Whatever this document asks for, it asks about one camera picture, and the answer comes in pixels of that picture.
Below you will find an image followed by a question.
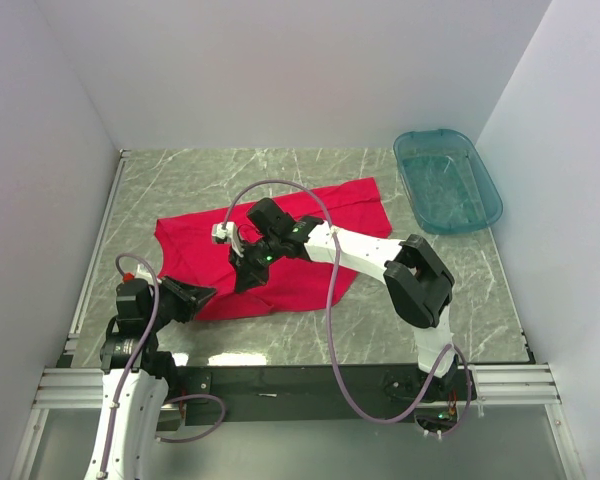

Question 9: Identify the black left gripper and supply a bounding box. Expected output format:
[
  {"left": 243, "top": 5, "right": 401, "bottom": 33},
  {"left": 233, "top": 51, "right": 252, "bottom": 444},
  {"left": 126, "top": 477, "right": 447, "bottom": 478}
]
[{"left": 145, "top": 274, "right": 216, "bottom": 330}]

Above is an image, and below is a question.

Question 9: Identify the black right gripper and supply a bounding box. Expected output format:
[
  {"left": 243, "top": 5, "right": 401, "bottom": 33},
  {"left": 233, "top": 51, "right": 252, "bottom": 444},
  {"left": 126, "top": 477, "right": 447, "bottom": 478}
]
[{"left": 229, "top": 234, "right": 284, "bottom": 295}]

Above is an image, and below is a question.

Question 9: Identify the red t shirt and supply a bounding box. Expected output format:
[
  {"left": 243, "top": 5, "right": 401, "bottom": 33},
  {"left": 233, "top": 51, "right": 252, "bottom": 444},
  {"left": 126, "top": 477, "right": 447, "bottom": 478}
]
[{"left": 155, "top": 177, "right": 392, "bottom": 322}]

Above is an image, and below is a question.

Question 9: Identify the teal plastic basket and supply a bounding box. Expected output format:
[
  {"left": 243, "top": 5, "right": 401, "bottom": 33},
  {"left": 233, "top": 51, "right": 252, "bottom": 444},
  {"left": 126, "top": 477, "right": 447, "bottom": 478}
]
[{"left": 393, "top": 129, "right": 503, "bottom": 235}]

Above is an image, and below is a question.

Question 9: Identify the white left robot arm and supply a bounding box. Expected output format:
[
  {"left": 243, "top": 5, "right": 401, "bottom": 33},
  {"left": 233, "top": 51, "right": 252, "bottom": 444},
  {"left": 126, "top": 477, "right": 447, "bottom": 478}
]
[{"left": 85, "top": 274, "right": 216, "bottom": 479}]

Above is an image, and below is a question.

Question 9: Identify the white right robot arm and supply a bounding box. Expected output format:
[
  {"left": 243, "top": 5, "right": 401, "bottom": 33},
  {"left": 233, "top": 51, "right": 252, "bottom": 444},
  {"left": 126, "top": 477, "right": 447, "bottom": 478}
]
[{"left": 213, "top": 198, "right": 458, "bottom": 402}]

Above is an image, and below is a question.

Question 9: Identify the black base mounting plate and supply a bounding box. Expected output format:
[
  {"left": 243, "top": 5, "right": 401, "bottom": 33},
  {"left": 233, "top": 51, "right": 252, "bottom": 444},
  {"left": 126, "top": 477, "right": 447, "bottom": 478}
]
[{"left": 167, "top": 364, "right": 426, "bottom": 426}]

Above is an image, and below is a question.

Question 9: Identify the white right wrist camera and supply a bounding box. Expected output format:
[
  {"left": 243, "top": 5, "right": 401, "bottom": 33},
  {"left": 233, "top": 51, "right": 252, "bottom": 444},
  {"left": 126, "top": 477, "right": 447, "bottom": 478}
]
[{"left": 211, "top": 221, "right": 246, "bottom": 257}]

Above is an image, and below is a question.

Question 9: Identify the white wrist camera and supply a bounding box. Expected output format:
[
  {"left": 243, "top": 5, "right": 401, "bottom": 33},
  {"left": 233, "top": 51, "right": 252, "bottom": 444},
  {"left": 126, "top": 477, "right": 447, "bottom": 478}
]
[
  {"left": 211, "top": 221, "right": 246, "bottom": 257},
  {"left": 122, "top": 264, "right": 155, "bottom": 286}
]

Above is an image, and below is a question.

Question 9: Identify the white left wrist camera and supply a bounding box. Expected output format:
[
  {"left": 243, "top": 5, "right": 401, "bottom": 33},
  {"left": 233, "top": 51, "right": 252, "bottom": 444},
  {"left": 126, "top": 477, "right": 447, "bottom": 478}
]
[{"left": 122, "top": 264, "right": 155, "bottom": 286}]

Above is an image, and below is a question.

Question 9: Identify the aluminium frame rail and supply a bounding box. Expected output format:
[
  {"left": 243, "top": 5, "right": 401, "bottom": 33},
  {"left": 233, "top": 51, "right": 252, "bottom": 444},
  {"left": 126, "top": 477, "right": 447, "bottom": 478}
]
[{"left": 32, "top": 364, "right": 561, "bottom": 410}]

